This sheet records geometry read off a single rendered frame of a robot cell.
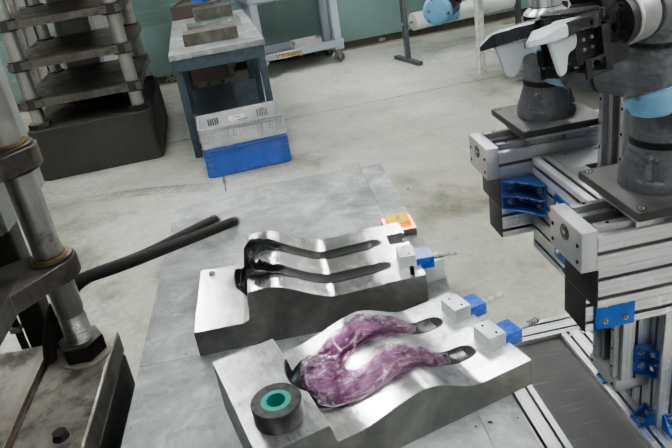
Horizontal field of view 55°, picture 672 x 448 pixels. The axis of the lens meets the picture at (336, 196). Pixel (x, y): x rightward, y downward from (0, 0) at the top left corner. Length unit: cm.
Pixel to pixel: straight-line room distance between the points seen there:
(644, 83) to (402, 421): 63
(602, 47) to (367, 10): 717
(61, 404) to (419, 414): 74
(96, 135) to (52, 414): 396
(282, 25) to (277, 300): 658
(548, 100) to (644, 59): 77
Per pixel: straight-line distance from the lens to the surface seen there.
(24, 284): 142
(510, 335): 125
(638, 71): 102
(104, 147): 530
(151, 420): 132
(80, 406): 146
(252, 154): 458
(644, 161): 136
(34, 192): 141
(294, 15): 780
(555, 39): 78
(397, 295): 139
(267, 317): 138
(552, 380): 216
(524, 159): 179
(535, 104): 177
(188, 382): 138
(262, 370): 117
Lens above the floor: 162
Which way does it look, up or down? 24 degrees down
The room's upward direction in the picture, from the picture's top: 9 degrees counter-clockwise
